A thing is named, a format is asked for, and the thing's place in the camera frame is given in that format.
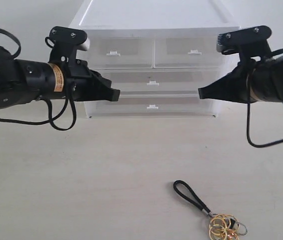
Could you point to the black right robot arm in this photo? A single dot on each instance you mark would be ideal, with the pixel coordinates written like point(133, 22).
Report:
point(256, 81)

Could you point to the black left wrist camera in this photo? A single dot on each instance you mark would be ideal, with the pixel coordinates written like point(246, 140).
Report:
point(64, 43)

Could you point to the keychain with gold rings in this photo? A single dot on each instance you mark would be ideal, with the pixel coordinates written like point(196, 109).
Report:
point(221, 226)

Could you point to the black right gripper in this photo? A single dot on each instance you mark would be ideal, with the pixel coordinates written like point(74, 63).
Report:
point(232, 87)

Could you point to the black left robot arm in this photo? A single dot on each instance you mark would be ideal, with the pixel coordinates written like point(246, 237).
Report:
point(63, 77)

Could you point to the clear top left drawer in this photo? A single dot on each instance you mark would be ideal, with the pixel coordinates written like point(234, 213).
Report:
point(120, 53)

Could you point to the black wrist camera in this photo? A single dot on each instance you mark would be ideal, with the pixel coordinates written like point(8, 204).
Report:
point(64, 43)
point(246, 42)

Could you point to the clear top right drawer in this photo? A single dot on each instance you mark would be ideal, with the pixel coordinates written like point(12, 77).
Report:
point(197, 52)

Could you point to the white plastic drawer cabinet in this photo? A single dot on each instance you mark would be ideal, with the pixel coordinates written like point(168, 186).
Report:
point(155, 19)

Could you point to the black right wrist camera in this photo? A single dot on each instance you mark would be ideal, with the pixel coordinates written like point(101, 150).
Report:
point(246, 42)

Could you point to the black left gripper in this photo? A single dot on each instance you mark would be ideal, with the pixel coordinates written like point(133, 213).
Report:
point(87, 85)

